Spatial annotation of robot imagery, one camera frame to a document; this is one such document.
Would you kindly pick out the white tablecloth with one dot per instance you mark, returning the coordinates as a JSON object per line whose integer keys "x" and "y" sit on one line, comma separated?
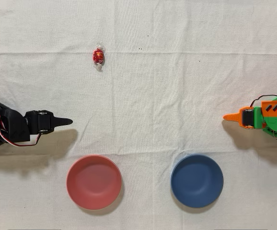
{"x": 153, "y": 95}

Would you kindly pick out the blue bowl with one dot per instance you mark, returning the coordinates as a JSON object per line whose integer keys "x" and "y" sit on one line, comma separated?
{"x": 197, "y": 180}

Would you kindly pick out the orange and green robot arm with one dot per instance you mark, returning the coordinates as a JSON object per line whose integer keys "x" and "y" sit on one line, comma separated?
{"x": 272, "y": 119}

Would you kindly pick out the red bowl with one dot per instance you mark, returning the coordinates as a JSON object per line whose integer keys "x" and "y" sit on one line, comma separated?
{"x": 94, "y": 182}

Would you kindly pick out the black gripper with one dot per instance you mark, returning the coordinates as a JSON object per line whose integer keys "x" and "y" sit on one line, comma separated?
{"x": 43, "y": 121}

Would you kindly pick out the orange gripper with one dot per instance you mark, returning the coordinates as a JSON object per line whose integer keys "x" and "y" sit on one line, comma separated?
{"x": 247, "y": 118}

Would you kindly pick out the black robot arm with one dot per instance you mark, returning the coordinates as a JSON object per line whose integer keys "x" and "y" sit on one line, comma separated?
{"x": 14, "y": 127}

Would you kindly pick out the red candy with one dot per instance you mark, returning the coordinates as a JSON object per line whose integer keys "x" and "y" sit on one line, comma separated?
{"x": 98, "y": 55}

